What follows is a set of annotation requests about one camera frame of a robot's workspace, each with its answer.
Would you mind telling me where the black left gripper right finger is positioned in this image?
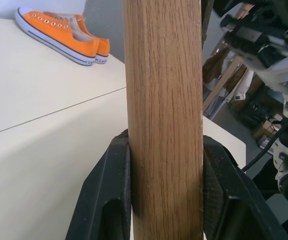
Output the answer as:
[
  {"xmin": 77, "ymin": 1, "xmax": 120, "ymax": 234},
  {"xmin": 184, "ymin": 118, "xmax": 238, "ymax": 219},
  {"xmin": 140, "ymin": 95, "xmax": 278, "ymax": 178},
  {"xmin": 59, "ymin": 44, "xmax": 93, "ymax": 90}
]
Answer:
[{"xmin": 202, "ymin": 134, "xmax": 288, "ymax": 240}]

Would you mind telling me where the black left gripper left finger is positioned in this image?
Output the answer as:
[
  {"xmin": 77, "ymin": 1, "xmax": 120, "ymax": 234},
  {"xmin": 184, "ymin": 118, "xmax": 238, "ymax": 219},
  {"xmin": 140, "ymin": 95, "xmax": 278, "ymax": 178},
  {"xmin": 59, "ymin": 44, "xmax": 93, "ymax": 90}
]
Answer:
[{"xmin": 65, "ymin": 129, "xmax": 133, "ymax": 240}]

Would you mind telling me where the wooden board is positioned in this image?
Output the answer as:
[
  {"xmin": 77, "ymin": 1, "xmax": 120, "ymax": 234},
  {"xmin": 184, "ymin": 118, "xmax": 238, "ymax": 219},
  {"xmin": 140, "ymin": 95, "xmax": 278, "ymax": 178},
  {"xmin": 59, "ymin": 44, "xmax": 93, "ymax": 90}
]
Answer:
[{"xmin": 122, "ymin": 0, "xmax": 213, "ymax": 240}]

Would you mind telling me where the light wooden rack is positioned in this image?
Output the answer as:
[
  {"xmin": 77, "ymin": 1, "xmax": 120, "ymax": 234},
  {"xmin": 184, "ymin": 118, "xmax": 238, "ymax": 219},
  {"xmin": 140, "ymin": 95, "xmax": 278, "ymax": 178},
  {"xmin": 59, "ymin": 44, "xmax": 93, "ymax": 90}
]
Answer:
[{"xmin": 202, "ymin": 37, "xmax": 244, "ymax": 117}]

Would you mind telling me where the brown cardboard box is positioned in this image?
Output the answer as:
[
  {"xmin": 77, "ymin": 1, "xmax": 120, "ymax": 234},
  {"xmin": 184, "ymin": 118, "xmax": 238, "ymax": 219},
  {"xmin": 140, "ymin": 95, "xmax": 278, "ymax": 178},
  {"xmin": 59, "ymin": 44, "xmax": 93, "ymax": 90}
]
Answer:
[{"xmin": 252, "ymin": 117, "xmax": 283, "ymax": 141}]

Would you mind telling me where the orange canvas sneaker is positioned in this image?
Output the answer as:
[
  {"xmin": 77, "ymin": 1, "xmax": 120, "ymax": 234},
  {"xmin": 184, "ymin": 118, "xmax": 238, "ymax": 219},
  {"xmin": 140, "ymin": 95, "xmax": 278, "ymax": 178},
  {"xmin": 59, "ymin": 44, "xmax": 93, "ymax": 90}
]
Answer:
[
  {"xmin": 43, "ymin": 10, "xmax": 111, "ymax": 65},
  {"xmin": 14, "ymin": 7, "xmax": 101, "ymax": 67}
]

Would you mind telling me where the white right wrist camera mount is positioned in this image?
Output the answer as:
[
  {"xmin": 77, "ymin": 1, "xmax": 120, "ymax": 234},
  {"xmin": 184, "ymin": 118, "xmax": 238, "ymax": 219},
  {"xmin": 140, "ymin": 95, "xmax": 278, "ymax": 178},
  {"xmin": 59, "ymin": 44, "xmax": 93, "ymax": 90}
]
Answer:
[{"xmin": 242, "ymin": 51, "xmax": 288, "ymax": 98}]

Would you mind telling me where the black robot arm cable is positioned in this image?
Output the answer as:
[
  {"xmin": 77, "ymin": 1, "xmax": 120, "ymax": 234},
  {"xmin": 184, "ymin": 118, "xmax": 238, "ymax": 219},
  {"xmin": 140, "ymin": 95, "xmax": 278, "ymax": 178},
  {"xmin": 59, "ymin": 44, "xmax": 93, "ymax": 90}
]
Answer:
[{"xmin": 240, "ymin": 119, "xmax": 288, "ymax": 173}]

